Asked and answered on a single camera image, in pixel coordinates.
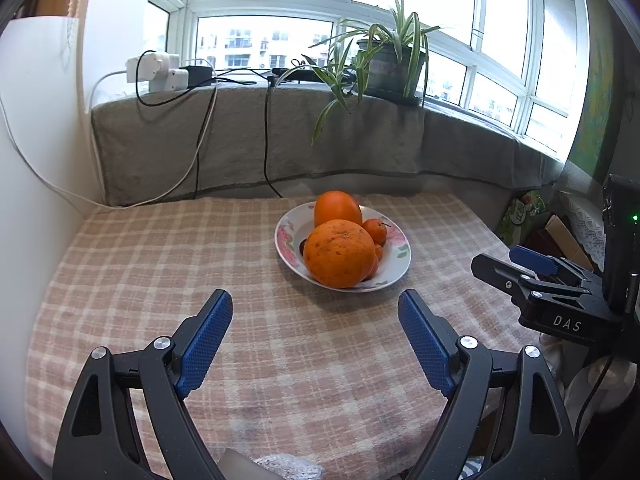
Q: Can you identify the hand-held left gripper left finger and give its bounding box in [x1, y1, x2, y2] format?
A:
[52, 288, 234, 480]

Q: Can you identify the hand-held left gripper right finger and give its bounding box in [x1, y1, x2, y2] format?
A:
[397, 289, 581, 480]

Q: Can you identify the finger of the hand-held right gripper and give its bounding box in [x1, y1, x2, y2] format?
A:
[509, 246, 602, 287]
[471, 253, 592, 307]

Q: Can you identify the floral white plate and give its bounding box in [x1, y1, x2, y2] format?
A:
[274, 202, 412, 293]

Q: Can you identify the large speckled orange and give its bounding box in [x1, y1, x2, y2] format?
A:
[303, 220, 381, 289]

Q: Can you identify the large smooth orange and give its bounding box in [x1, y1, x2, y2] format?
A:
[313, 190, 363, 229]

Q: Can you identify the person's right hand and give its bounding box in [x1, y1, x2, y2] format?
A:
[542, 332, 640, 416]

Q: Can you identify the person's left hand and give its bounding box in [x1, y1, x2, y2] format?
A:
[252, 452, 323, 480]

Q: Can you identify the cardboard box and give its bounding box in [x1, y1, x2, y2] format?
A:
[542, 212, 596, 271]

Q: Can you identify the green packet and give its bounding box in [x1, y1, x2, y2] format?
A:
[495, 190, 546, 246]

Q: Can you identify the white lace cloth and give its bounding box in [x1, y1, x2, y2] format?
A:
[557, 191, 608, 271]

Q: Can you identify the checked pink blanket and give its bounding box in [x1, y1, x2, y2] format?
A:
[25, 191, 566, 480]

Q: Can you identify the grey cloth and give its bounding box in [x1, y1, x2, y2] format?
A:
[90, 80, 566, 208]

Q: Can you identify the potted spider plant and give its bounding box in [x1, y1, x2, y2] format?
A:
[275, 0, 453, 146]

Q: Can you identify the white power strip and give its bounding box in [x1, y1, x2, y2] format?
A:
[147, 67, 190, 94]

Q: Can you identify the black power adapter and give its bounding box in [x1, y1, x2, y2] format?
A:
[179, 64, 216, 88]

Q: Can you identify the black device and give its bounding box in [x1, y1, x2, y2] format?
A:
[270, 66, 321, 83]

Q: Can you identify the white charger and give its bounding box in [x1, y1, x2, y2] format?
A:
[126, 56, 151, 83]
[149, 52, 180, 73]

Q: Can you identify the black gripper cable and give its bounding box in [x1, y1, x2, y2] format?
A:
[572, 352, 618, 443]

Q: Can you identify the black looped cable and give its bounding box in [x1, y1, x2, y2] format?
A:
[135, 50, 221, 201]

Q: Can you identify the long white cable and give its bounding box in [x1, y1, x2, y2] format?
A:
[0, 87, 218, 208]

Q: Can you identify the black straight cable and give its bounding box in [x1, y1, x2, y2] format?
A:
[262, 77, 283, 198]

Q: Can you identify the white window frame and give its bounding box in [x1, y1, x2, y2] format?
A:
[147, 0, 591, 161]

